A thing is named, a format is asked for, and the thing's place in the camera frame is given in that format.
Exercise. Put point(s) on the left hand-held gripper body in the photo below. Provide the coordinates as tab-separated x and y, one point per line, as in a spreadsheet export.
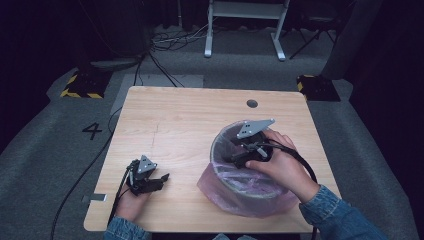
146	164

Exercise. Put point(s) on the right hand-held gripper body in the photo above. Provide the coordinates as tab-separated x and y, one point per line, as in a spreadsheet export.
253	128

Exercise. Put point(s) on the green round trash bin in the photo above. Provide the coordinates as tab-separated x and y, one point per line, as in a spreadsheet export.
240	192

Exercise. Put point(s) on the pink plastic bag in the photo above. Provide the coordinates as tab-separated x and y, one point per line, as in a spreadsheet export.
220	195

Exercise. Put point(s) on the person's left hand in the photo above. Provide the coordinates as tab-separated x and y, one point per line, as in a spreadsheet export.
130	205

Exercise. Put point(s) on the person's right hand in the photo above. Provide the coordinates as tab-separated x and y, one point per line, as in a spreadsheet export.
286	166

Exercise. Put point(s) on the dark round table grommet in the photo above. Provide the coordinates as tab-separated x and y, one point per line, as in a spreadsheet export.
252	103

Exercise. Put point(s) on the grey tape strip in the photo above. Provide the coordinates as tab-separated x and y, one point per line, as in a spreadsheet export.
95	197

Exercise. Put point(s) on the person's legs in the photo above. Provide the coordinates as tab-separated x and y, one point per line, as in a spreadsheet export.
233	237

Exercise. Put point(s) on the yellow black striped stand base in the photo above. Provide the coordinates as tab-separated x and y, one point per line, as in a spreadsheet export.
85	85
318	88

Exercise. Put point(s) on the black tripod stand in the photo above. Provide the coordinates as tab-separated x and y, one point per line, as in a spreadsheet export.
313	35

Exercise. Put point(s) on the grey curtain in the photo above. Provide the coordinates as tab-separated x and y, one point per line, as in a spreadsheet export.
350	40

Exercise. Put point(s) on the white metal table frame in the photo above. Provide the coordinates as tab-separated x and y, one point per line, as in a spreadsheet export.
245	10

